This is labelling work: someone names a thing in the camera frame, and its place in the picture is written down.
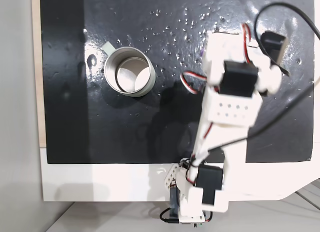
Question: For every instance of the pale green steel mug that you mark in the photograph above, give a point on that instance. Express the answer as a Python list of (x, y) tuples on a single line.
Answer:
[(130, 71)]

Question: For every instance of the black table mat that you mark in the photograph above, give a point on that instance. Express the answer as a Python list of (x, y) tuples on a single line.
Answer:
[(125, 131)]

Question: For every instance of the black camera box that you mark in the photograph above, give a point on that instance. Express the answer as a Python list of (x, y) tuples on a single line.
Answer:
[(273, 45)]

